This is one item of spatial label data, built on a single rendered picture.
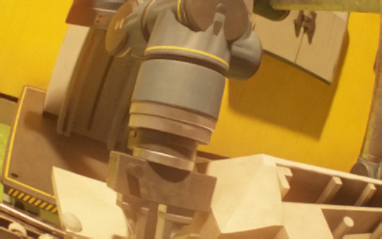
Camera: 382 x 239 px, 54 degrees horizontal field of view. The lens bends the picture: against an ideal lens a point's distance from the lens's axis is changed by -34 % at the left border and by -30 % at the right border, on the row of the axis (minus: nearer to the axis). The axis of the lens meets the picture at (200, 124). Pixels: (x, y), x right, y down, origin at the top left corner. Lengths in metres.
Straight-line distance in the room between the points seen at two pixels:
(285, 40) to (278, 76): 0.38
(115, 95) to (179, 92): 1.58
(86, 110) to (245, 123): 1.19
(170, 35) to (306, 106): 2.61
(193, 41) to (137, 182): 0.18
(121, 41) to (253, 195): 0.30
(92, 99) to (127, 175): 1.57
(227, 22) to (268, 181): 0.22
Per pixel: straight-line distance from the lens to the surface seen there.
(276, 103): 3.06
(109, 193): 0.87
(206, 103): 0.60
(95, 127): 2.21
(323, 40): 2.85
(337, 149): 3.52
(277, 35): 2.68
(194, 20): 0.60
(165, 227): 0.63
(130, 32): 0.73
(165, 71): 0.59
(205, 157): 3.07
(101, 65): 2.11
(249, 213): 0.63
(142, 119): 0.60
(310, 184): 0.77
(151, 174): 0.60
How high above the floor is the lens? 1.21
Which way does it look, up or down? 17 degrees down
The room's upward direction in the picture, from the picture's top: 22 degrees clockwise
